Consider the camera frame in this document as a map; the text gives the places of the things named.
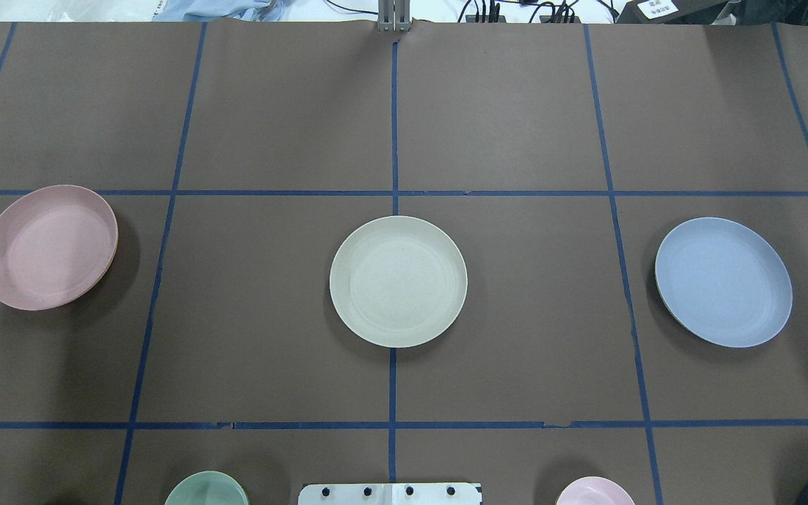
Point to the pink plate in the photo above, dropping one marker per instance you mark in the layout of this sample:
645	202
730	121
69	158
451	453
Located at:
56	243

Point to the grey aluminium frame post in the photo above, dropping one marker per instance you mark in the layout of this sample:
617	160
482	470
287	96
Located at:
394	16

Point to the cream plate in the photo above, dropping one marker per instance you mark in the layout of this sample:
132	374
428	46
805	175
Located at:
398	282

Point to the pink bowl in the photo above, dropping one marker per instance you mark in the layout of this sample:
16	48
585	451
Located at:
594	490

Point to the blue plate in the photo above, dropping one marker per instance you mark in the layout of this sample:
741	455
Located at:
724	283

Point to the black box with label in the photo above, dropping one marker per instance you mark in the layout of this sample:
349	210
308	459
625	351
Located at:
671	12

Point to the green bowl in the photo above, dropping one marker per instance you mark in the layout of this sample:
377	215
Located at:
208	487

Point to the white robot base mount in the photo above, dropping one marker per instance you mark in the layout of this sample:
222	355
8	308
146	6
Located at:
391	493

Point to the light blue cloth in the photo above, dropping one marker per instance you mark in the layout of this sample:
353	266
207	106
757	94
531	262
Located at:
203	11

